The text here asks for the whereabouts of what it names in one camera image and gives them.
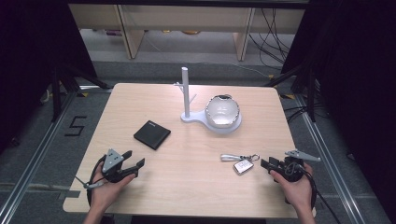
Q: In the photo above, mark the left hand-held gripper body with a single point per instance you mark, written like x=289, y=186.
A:
x=112, y=161

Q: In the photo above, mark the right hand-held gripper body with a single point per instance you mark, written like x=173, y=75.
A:
x=288, y=169

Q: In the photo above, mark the black wallet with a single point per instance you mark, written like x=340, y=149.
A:
x=152, y=134

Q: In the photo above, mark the white stand with tray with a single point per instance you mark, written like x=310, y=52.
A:
x=186, y=99

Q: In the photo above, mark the person's right hand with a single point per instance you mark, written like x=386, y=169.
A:
x=299, y=193

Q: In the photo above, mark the person's left hand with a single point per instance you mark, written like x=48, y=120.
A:
x=104, y=193

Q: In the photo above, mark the grey metal plug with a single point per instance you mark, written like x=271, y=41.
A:
x=93, y=185

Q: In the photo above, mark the grey floor tape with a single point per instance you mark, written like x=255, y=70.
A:
x=70, y=194

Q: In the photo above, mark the black metal stand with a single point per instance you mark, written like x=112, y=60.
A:
x=56, y=93
x=310, y=93

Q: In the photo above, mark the black curtain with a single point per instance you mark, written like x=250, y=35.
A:
x=358, y=77
x=31, y=62

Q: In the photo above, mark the yellow round object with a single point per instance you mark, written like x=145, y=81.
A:
x=190, y=32

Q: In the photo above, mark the light wooden desk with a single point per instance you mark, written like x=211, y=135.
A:
x=186, y=18

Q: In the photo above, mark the aluminium floor rail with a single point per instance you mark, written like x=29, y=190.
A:
x=330, y=168
x=34, y=158

